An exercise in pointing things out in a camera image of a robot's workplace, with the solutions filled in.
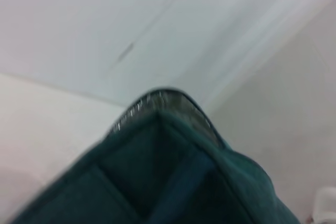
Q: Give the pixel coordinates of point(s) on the dark teal insulated lunch bag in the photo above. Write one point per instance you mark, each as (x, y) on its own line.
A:
(157, 176)

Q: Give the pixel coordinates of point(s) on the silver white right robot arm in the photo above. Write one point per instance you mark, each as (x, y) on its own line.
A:
(326, 205)

